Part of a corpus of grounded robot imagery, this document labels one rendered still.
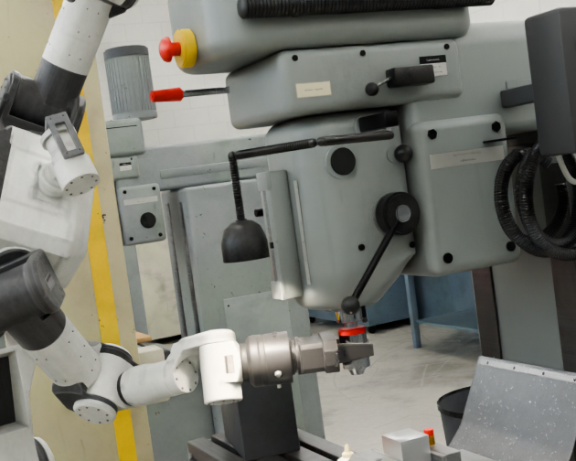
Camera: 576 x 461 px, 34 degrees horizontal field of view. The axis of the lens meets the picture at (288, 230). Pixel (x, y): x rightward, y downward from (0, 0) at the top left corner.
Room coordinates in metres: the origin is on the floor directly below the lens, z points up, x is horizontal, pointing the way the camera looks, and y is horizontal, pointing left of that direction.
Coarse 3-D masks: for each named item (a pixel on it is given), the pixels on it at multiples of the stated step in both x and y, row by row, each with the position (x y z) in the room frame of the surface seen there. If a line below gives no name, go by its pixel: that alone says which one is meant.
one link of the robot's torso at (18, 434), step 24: (0, 360) 1.92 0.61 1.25; (24, 360) 1.91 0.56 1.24; (0, 384) 1.92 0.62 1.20; (24, 384) 1.90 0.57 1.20; (0, 408) 1.92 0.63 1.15; (24, 408) 1.91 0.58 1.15; (0, 432) 1.88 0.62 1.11; (24, 432) 1.89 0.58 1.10; (0, 456) 1.85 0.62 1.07; (24, 456) 1.88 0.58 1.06
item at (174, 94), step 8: (176, 88) 1.61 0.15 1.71; (208, 88) 1.64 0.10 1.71; (216, 88) 1.64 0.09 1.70; (224, 88) 1.65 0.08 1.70; (152, 96) 1.59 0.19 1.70; (160, 96) 1.59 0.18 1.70; (168, 96) 1.60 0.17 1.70; (176, 96) 1.60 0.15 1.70; (184, 96) 1.62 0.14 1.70; (192, 96) 1.63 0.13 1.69
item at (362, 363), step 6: (342, 336) 1.60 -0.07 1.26; (348, 336) 1.60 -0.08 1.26; (354, 336) 1.59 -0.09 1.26; (360, 336) 1.60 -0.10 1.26; (366, 336) 1.61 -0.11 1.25; (342, 342) 1.60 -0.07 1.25; (348, 342) 1.60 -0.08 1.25; (354, 342) 1.59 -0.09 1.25; (360, 342) 1.60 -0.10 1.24; (366, 342) 1.61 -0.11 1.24; (354, 360) 1.59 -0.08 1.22; (360, 360) 1.60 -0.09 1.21; (366, 360) 1.60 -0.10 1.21; (348, 366) 1.60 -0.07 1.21; (354, 366) 1.59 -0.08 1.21; (360, 366) 1.59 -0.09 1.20; (366, 366) 1.60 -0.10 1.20
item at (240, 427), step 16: (288, 384) 1.97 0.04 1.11; (256, 400) 1.95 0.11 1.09; (272, 400) 1.96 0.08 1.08; (288, 400) 1.97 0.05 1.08; (224, 416) 2.12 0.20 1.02; (240, 416) 1.94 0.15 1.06; (256, 416) 1.95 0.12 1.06; (272, 416) 1.96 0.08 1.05; (288, 416) 1.97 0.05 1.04; (240, 432) 1.94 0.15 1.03; (256, 432) 1.95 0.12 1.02; (272, 432) 1.96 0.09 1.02; (288, 432) 1.97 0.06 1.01; (240, 448) 1.97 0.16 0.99; (256, 448) 1.95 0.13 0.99; (272, 448) 1.96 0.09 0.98; (288, 448) 1.96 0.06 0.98
